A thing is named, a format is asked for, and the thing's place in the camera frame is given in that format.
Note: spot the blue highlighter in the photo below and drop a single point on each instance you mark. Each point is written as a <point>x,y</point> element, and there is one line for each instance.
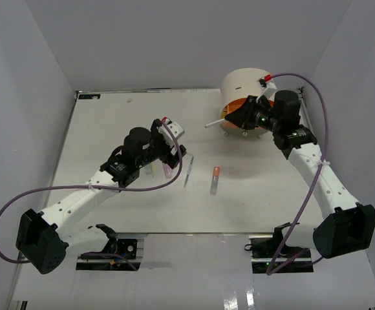
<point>148,169</point>

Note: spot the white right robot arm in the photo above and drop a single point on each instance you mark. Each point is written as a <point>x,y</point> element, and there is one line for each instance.
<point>347,224</point>

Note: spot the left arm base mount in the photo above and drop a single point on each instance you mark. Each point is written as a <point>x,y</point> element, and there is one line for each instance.
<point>125,254</point>

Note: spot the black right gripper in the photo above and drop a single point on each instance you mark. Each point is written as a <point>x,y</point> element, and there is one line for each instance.
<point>244,115</point>

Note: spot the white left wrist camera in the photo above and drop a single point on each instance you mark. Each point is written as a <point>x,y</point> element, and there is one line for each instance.
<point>171,129</point>

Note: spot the grey bottom drawer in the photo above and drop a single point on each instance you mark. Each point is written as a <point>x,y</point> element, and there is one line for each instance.
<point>242,134</point>

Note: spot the green cap white marker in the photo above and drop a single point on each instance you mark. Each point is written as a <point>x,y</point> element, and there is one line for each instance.
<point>214,123</point>

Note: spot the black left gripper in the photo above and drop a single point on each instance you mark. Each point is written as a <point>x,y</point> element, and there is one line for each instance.
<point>168,157</point>

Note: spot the orange top drawer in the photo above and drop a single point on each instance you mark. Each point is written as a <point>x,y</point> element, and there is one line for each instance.
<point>251,113</point>

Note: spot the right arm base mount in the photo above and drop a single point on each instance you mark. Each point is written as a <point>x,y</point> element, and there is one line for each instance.
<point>262,249</point>

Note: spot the orange highlighter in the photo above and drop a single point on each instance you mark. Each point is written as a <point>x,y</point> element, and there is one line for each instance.
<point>215,180</point>

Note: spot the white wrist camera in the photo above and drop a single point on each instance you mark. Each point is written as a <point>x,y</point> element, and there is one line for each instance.
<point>268,87</point>
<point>171,129</point>

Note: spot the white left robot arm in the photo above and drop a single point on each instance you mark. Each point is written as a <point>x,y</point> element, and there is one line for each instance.
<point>46,237</point>

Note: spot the clear light blue pen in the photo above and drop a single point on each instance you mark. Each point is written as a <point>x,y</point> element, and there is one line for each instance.
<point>188,171</point>

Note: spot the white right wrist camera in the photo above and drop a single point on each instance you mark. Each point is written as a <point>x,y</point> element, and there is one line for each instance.
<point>268,87</point>

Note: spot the pink highlighter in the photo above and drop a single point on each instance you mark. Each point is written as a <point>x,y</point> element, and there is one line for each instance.
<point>167,171</point>

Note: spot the round beige drawer cabinet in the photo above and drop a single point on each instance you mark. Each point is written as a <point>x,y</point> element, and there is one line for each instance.
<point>241,83</point>

